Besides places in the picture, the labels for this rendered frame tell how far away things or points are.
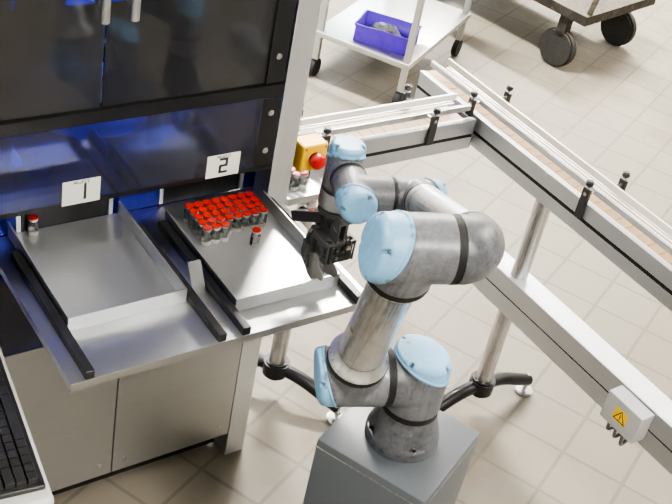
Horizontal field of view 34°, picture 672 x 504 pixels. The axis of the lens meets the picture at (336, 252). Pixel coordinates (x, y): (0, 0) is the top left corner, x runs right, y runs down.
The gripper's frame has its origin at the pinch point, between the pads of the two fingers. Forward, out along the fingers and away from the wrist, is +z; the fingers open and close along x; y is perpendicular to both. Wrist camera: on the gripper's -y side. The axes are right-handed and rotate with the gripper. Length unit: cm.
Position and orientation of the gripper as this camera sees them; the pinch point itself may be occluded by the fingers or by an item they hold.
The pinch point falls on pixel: (313, 274)
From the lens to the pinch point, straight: 237.9
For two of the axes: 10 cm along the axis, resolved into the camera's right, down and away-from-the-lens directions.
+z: -1.8, 7.9, 5.9
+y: 5.4, 5.8, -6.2
